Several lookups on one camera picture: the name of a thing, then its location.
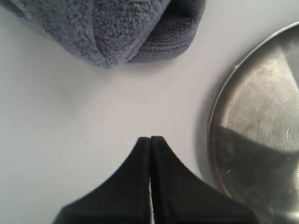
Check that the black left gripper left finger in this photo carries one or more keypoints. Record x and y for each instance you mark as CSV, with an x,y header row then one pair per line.
x,y
124,198

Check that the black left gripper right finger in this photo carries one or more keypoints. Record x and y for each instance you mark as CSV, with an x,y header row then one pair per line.
x,y
180,197

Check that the grey fluffy towel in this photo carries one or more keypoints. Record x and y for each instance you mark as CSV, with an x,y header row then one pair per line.
x,y
108,32

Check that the round stainless steel plate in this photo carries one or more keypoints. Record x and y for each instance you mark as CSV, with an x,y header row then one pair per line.
x,y
253,130

